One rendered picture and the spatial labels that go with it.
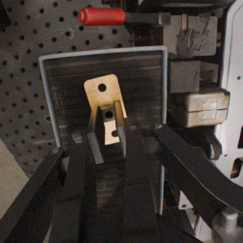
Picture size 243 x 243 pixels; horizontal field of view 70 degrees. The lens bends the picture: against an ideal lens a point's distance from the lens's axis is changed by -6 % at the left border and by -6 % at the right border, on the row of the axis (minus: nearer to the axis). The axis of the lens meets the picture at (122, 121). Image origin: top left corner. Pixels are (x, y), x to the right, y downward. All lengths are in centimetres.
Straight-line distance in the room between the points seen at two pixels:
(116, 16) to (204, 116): 23
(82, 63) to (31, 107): 57
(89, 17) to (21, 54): 54
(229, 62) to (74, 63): 33
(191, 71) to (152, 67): 10
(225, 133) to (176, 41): 28
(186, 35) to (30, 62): 55
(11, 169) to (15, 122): 116
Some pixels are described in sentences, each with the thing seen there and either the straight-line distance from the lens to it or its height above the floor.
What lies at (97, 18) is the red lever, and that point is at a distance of 22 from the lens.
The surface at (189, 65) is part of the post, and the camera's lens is 30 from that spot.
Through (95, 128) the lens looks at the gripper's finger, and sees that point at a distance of 15.
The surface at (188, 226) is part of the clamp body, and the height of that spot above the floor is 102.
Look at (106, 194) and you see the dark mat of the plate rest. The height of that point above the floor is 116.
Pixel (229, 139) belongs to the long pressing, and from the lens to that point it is 52.
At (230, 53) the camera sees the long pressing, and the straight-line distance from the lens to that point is 45.
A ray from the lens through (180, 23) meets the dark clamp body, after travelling 32.
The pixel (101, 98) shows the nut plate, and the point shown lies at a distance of 21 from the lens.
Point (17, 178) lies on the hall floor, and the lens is 199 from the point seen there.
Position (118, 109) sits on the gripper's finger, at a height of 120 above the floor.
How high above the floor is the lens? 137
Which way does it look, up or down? 67 degrees down
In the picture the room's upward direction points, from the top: 169 degrees clockwise
